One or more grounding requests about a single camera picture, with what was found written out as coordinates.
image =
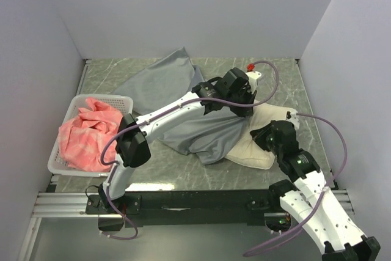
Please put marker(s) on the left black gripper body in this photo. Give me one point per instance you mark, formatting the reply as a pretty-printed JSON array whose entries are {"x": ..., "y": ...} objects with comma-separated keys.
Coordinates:
[{"x": 245, "y": 96}]

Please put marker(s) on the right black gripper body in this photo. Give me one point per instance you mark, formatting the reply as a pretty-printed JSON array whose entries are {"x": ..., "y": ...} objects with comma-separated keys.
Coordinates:
[{"x": 264, "y": 138}]

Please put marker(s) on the grey pillowcase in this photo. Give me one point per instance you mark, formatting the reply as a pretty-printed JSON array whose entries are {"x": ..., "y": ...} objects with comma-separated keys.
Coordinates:
[{"x": 210, "y": 137}]

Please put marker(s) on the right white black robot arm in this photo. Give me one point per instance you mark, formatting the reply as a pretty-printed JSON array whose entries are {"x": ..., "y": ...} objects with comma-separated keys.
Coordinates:
[{"x": 307, "y": 198}]

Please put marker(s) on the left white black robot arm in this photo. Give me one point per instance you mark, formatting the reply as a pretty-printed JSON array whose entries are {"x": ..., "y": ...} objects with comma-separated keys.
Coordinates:
[{"x": 132, "y": 141}]

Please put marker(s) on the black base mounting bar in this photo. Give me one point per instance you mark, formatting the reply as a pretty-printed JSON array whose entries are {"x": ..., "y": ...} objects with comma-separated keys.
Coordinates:
[{"x": 254, "y": 207}]

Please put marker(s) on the pink crumpled cloth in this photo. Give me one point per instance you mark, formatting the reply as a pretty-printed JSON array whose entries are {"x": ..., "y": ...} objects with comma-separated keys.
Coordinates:
[{"x": 82, "y": 139}]

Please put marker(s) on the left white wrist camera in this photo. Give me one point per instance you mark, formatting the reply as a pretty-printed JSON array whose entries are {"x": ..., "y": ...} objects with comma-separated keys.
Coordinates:
[{"x": 253, "y": 76}]

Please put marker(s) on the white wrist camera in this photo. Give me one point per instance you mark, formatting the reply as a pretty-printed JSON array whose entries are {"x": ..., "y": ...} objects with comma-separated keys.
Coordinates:
[
  {"x": 253, "y": 76},
  {"x": 292, "y": 117}
]

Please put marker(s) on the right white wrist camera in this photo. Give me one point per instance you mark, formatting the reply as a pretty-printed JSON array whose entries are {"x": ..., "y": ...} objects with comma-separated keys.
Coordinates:
[{"x": 292, "y": 117}]

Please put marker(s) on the aluminium frame rail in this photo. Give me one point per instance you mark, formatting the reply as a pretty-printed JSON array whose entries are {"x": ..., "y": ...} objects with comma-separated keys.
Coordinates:
[{"x": 63, "y": 205}]

